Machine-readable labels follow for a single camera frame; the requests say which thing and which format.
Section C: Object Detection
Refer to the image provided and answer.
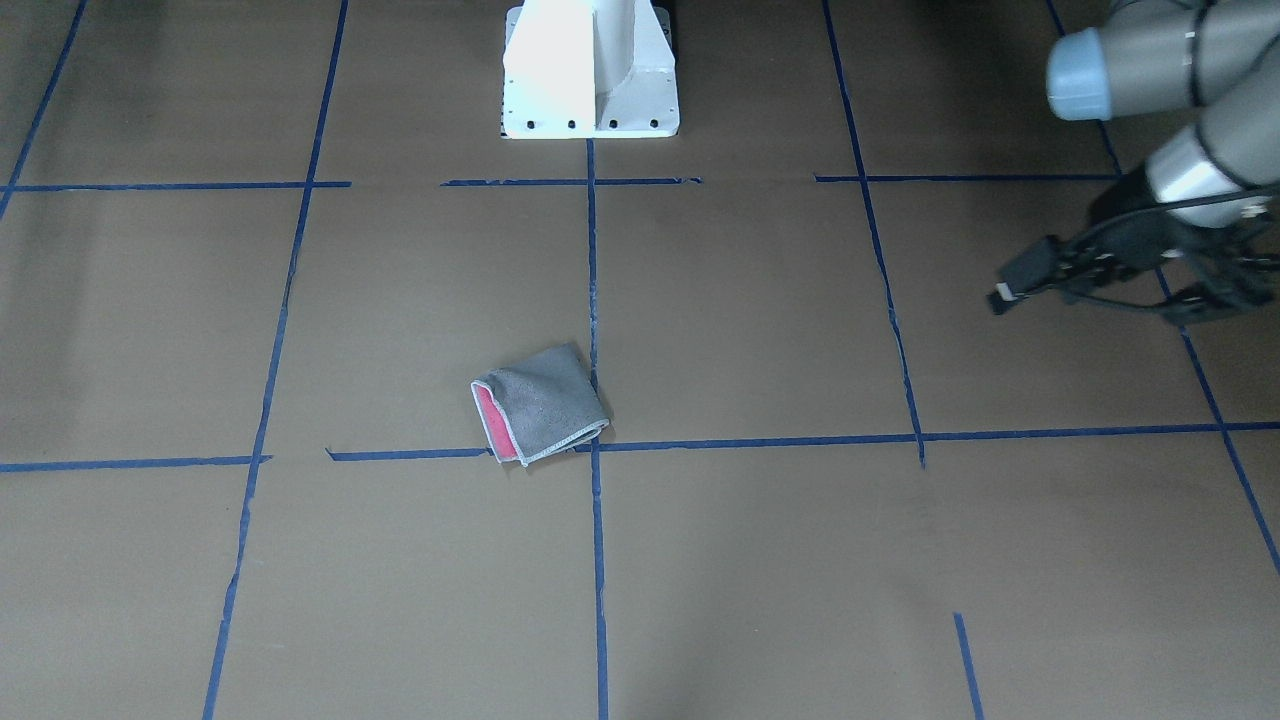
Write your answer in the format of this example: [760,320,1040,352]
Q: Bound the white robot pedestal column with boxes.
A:
[500,1,681,140]

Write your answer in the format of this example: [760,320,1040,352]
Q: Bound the pink towel with white edging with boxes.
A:
[470,343,611,468]

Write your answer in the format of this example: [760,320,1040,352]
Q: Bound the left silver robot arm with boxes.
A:
[987,1,1279,325]

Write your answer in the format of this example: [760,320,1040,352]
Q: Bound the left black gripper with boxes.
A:
[988,168,1277,325]

